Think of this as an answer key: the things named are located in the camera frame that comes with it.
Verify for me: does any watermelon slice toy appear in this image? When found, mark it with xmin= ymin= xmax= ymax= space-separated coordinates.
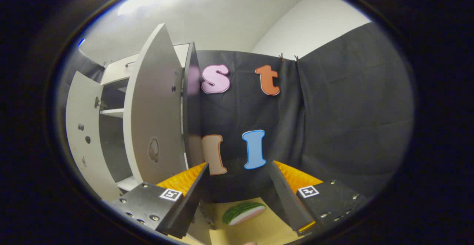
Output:
xmin=222 ymin=202 xmax=266 ymax=226

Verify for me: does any white cabinet with grey interior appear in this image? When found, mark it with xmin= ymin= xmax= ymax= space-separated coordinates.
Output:
xmin=99 ymin=42 xmax=218 ymax=245

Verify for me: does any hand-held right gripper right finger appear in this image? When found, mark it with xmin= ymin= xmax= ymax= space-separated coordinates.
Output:
xmin=270 ymin=160 xmax=373 ymax=237

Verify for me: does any white cabinet door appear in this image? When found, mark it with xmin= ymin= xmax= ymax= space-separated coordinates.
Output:
xmin=123 ymin=24 xmax=186 ymax=185
xmin=66 ymin=71 xmax=124 ymax=201

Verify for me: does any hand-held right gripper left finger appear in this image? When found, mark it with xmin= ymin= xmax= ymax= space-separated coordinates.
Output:
xmin=101 ymin=162 xmax=211 ymax=239

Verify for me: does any white cabinet drawer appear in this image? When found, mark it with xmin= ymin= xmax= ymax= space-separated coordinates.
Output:
xmin=101 ymin=44 xmax=190 ymax=86

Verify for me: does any black backdrop cloth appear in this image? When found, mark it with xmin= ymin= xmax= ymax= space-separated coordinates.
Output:
xmin=59 ymin=47 xmax=105 ymax=105
xmin=196 ymin=22 xmax=415 ymax=203

